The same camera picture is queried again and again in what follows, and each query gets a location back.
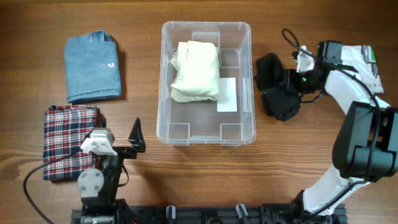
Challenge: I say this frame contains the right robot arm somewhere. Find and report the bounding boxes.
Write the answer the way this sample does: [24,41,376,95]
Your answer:
[278,65,397,223]

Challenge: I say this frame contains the black garment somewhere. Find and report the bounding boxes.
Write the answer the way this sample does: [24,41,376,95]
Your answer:
[254,52,300,121]

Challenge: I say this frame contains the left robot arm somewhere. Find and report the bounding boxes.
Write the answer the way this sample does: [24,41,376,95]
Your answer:
[71,118,146,224]

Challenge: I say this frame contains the cream cloth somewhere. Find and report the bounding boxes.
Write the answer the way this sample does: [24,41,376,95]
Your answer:
[170,40,220,103]

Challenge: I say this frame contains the clear plastic storage bin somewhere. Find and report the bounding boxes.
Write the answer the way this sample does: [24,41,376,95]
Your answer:
[157,21,256,146]

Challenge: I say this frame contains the blue denim folded jeans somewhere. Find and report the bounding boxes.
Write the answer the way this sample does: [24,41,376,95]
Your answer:
[64,30,122,104]

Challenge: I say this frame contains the red plaid folded shirt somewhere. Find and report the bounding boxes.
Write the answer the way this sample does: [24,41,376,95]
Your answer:
[43,105,104,181]

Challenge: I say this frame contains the white label in bin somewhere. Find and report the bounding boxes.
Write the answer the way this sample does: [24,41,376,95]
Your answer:
[217,78,238,113]

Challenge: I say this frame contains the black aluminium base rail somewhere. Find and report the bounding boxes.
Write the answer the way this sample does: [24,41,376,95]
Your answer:
[70,203,347,224]

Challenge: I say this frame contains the white printed t-shirt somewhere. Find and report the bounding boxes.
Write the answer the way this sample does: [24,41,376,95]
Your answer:
[296,45,384,97]

